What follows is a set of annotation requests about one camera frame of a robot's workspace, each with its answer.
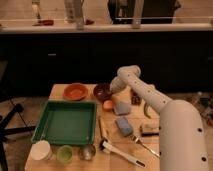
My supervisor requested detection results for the blue sponge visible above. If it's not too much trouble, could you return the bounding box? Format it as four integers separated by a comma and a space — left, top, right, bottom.
115, 117, 133, 137

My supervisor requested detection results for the white handled brush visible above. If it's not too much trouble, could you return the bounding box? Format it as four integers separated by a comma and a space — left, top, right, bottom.
100, 140, 145, 168

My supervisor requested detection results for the dark brown bowl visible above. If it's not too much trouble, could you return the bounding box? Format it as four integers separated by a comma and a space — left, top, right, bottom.
93, 83, 112, 102

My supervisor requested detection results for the orange round fruit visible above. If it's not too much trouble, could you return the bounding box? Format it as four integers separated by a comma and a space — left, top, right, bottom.
102, 100, 114, 111

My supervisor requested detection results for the silver fork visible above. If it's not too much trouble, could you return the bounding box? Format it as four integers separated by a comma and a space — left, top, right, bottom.
130, 134, 160, 158

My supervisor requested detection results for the black office chair base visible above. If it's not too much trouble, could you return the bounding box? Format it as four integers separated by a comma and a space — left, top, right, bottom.
0, 59, 37, 171

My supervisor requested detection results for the grey-blue cloth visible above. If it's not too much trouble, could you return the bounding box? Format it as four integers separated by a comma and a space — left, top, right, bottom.
113, 102, 131, 115

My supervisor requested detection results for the wooden stick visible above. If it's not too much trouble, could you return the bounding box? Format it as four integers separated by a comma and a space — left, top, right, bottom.
98, 116, 108, 139

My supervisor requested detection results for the silver metal cup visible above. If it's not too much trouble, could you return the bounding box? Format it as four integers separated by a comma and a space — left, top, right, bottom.
79, 144, 96, 161

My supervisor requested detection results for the black cabinet counter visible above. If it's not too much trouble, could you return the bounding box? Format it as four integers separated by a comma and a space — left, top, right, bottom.
0, 27, 213, 97

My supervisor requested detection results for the white cup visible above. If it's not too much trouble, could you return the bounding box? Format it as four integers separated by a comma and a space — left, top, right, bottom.
30, 140, 52, 161

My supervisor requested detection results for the yellow black sponge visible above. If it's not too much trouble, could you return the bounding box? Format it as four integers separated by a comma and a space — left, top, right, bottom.
140, 124, 159, 137

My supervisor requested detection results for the green cup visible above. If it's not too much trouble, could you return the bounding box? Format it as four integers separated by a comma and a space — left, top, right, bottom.
56, 145, 73, 164

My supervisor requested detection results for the green plastic tray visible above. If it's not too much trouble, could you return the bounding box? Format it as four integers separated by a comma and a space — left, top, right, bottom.
31, 101, 97, 146

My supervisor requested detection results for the orange bowl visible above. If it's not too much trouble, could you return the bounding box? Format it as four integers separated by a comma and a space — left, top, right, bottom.
63, 83, 88, 101

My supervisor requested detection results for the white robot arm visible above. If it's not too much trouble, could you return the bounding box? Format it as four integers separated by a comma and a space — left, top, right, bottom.
110, 65, 209, 171

